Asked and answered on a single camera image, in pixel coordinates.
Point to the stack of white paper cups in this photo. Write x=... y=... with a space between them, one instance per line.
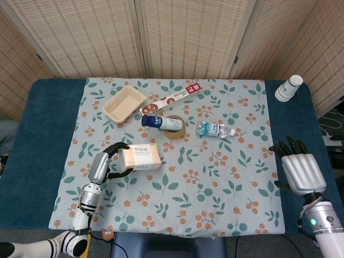
x=287 y=88

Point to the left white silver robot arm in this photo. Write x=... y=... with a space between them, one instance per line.
x=90 y=199

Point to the dark teal table cover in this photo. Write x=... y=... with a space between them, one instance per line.
x=48 y=113

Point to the bamboo folding screen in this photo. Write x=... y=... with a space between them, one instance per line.
x=94 y=37

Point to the clear plastic water bottle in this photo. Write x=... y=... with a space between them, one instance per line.
x=213 y=129

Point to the floral leaf print tablecloth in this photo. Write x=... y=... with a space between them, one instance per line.
x=188 y=193

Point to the blue padded chair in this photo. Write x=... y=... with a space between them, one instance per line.
x=166 y=247

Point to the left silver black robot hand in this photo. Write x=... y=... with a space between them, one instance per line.
x=98 y=168

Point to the beige food tray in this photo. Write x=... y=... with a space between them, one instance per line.
x=124 y=104

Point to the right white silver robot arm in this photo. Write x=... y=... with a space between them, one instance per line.
x=325 y=228

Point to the small orange tag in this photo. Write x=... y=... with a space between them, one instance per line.
x=108 y=234

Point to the face tissue pack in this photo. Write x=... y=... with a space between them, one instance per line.
x=141 y=157

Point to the blue white bottle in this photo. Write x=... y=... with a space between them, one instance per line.
x=156 y=122

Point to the grey blue jeans leg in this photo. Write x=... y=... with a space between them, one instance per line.
x=6 y=134

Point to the brown packing tape roll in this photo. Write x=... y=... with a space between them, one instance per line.
x=174 y=134

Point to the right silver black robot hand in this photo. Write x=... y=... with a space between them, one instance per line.
x=301 y=172

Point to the long red white carton box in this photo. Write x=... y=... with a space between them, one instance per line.
x=172 y=98

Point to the white power strip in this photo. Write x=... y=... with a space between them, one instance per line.
x=329 y=139

